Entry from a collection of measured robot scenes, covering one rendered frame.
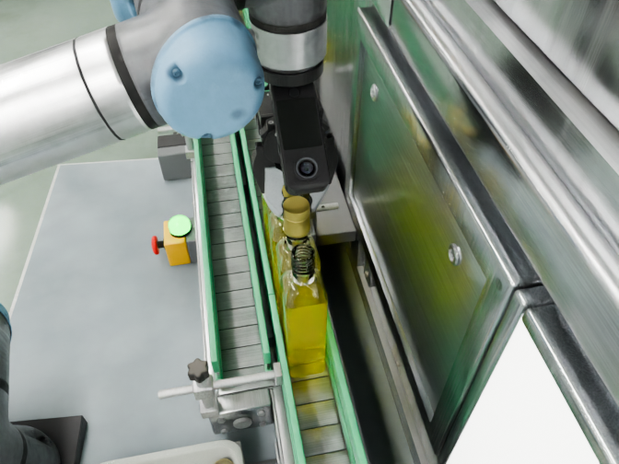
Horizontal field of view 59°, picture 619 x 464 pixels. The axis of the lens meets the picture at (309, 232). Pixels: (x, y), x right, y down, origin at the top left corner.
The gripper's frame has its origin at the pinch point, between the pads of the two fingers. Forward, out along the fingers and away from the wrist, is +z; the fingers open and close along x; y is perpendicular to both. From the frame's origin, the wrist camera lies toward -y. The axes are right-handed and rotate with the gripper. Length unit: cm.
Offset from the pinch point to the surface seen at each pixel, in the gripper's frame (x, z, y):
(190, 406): 20.0, 40.7, -3.2
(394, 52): -13.3, -16.3, 7.2
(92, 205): 40, 41, 51
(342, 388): -2.9, 19.2, -15.6
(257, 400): 8.4, 27.2, -11.0
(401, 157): -12.4, -7.7, -1.5
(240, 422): 11.3, 29.7, -12.7
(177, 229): 19.2, 30.9, 30.0
